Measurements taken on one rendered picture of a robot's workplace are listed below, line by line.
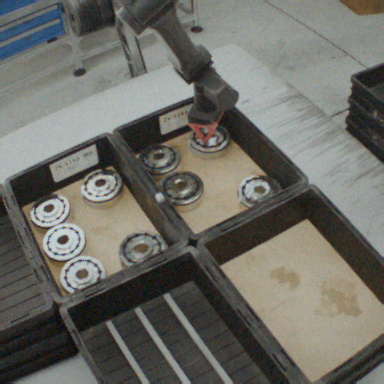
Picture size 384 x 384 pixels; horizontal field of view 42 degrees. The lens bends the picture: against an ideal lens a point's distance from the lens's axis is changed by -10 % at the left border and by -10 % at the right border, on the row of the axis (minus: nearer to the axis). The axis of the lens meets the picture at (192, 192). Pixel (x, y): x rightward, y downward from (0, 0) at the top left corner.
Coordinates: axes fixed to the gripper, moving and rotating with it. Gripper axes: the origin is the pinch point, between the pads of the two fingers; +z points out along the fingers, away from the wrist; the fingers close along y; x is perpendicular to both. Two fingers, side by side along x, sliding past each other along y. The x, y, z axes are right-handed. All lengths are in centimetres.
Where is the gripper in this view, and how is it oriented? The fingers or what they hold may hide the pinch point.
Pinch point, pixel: (208, 133)
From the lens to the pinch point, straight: 137.1
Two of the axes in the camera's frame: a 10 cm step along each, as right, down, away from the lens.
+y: 3.5, -7.1, 6.1
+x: -9.3, -2.2, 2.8
